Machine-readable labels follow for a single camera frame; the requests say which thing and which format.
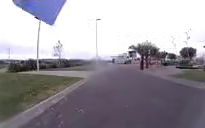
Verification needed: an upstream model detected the white building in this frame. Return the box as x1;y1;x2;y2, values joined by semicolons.
110;49;142;65

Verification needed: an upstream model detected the dark asphalt road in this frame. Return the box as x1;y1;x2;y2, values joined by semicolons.
21;63;205;128

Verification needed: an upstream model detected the small bare tree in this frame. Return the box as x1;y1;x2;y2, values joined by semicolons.
52;40;65;64

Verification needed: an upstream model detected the pale concrete kerb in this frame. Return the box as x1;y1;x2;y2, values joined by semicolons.
0;77;88;128

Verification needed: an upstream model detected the row of dark bushes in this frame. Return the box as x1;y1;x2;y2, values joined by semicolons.
6;58;91;74

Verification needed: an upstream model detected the blue flag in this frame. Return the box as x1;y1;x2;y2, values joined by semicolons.
12;0;68;26

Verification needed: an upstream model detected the grass verge with bushes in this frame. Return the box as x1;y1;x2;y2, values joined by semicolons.
0;63;85;125

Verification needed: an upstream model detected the pale grey side pavement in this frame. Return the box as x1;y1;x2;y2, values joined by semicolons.
146;65;205;94

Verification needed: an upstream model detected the grass strip beside pavement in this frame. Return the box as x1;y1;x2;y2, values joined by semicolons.
171;69;205;84

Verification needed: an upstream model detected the pale lamp post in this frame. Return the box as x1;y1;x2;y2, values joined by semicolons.
34;16;43;73

